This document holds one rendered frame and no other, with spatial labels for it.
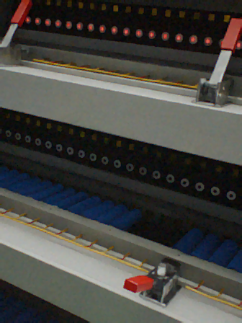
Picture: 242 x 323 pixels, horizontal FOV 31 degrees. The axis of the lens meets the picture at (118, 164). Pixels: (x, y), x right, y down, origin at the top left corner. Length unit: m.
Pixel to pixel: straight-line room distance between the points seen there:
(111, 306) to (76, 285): 0.04
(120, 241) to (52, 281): 0.08
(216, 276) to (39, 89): 0.27
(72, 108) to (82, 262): 0.16
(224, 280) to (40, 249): 0.19
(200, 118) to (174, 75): 0.10
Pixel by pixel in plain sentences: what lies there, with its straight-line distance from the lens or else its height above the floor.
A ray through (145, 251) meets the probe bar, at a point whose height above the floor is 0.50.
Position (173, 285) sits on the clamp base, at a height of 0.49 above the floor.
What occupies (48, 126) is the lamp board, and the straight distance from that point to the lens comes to 0.67.
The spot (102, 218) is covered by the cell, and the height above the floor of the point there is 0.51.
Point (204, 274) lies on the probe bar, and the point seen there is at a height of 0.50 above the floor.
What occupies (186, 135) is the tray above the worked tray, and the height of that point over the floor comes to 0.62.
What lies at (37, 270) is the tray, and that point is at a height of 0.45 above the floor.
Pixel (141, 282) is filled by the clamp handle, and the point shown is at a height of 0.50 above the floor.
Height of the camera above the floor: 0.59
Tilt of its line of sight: 1 degrees down
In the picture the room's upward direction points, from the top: 15 degrees clockwise
